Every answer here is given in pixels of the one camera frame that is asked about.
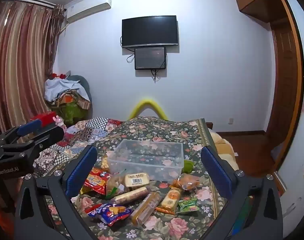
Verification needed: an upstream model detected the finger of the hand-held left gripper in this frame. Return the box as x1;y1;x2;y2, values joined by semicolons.
0;119;43;145
0;124;65;160

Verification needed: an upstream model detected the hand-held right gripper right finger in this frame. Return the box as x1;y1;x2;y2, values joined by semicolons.
201;145;284;240

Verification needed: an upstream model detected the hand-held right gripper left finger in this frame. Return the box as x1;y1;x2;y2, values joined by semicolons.
14;144;98;240

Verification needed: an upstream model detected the clear popcorn bag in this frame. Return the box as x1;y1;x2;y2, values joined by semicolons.
100;154;111;173

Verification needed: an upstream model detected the bright green snack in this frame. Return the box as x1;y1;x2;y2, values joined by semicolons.
182;159;195;174

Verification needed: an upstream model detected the orange snack bag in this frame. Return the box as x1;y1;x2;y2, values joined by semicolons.
171;172;201;190

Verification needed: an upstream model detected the clear cookie bag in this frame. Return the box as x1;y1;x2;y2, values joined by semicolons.
105;170;128;198

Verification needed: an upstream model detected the clear plastic container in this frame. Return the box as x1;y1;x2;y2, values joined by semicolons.
106;139;185;182

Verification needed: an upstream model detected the small green packet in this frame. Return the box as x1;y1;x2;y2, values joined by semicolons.
177;196;199;214

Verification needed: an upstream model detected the blue red snack packet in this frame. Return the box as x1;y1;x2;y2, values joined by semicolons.
85;202;133;227

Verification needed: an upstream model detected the orange yellow cracker packet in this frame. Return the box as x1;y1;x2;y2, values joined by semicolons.
156;186;182;215

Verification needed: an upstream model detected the clear biscuit roll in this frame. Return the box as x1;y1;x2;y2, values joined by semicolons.
110;186;150;204

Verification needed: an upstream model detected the cream packet with barcode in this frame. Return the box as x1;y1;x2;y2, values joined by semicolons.
124;172;150;188

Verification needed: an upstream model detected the long brown snack pack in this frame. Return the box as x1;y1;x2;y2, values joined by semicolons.
130;191;162;227

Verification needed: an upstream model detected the pink toy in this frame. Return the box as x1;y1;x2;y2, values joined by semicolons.
54;115;67;131

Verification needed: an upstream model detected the red box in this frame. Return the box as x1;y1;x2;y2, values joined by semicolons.
29;111;58;125

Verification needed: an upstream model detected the cream bedding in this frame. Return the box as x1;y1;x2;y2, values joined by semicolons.
208;129;239;170

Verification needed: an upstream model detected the green plush toy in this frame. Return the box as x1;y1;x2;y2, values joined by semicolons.
52;102;88;127

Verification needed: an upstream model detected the patterned cloth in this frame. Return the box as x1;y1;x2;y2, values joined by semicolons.
55;92;91;110

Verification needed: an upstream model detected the patchwork quilt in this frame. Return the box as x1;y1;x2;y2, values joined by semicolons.
33;117;125;178

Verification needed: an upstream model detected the grey chair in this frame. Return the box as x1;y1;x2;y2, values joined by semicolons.
68;74;93;103

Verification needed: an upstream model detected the striped brown curtain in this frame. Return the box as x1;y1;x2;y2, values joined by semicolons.
0;0;67;135

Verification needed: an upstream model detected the white door with stickers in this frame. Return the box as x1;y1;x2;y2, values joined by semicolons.
276;0;304;240

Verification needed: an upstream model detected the floral blanket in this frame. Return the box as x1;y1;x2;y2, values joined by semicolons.
42;117;239;240

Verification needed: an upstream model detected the yellow curved tube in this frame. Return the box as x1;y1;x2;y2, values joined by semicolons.
128;99;169;120

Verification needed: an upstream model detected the wooden door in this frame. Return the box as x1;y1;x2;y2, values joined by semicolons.
266;21;301;143

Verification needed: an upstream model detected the small black monitor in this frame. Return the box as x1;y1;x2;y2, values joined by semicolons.
134;46;167;70

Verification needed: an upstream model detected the white air conditioner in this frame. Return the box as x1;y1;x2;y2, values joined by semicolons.
64;0;112;24

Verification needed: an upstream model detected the black cable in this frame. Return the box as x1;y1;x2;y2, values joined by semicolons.
151;69;162;83

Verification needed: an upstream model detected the black wall television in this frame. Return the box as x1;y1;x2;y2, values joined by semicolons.
121;15;179;48

